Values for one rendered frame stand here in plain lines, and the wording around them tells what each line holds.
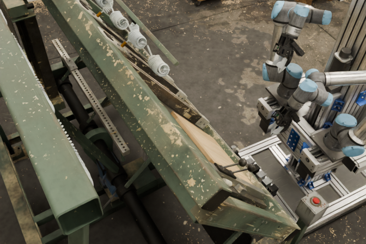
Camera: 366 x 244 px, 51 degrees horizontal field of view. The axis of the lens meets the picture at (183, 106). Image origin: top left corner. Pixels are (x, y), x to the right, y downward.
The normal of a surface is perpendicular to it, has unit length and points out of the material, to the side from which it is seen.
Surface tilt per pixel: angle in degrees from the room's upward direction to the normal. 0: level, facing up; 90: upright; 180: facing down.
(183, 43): 0
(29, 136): 0
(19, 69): 0
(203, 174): 35
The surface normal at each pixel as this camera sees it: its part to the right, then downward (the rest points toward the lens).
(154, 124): -0.47, -0.33
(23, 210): 0.03, -0.68
